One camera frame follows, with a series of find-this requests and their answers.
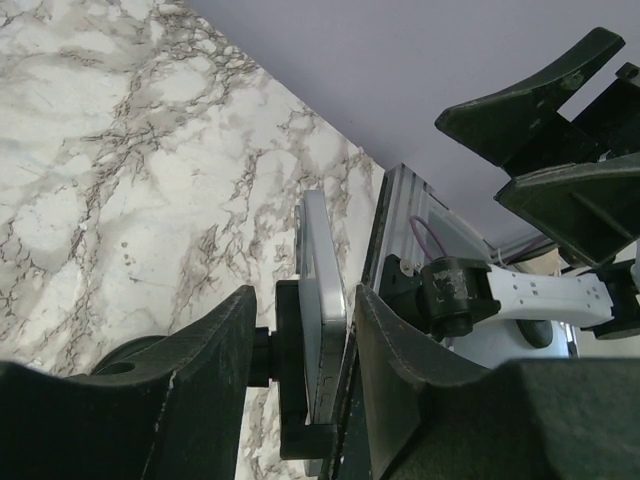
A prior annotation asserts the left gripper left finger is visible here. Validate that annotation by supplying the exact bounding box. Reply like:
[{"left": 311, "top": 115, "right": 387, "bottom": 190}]
[{"left": 1, "top": 286, "right": 257, "bottom": 479}]

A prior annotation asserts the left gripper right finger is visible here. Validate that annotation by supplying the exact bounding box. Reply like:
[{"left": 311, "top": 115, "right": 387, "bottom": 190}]
[{"left": 355, "top": 285, "right": 639, "bottom": 479}]

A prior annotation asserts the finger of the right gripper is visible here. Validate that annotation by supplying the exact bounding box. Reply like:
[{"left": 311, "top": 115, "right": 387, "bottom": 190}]
[
  {"left": 435, "top": 27, "right": 625, "bottom": 173},
  {"left": 495, "top": 153, "right": 639, "bottom": 265}
]

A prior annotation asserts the black phone stand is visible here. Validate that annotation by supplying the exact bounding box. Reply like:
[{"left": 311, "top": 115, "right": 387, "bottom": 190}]
[{"left": 92, "top": 279, "right": 339, "bottom": 460}]

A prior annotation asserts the phone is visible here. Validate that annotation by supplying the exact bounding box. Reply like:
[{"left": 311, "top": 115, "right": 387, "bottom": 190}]
[{"left": 296, "top": 190, "right": 347, "bottom": 424}]

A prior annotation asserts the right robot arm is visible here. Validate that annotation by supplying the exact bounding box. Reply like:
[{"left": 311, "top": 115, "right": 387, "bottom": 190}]
[{"left": 380, "top": 27, "right": 639, "bottom": 348}]

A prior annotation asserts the black front mounting rail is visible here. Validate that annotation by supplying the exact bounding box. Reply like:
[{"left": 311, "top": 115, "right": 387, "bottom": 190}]
[{"left": 362, "top": 164, "right": 441, "bottom": 301}]

